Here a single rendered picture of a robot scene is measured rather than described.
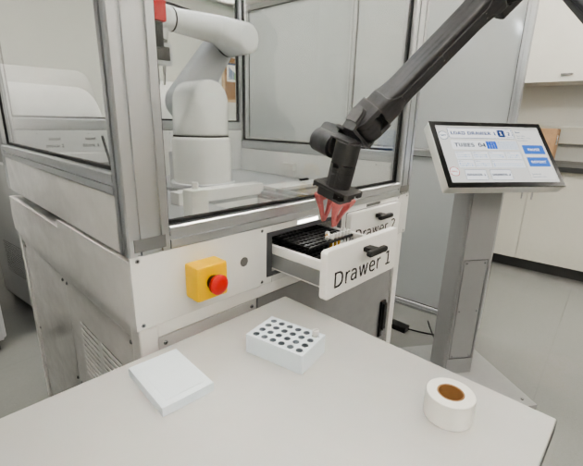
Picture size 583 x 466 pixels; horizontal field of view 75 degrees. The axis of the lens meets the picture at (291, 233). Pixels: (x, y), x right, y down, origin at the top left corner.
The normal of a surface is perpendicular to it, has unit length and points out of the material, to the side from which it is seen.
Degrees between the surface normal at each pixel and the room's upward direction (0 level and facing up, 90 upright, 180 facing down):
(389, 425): 0
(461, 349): 90
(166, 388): 0
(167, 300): 90
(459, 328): 90
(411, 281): 90
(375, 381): 0
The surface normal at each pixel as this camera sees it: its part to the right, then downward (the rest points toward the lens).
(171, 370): 0.03, -0.96
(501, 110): -0.65, 0.20
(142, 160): 0.72, 0.21
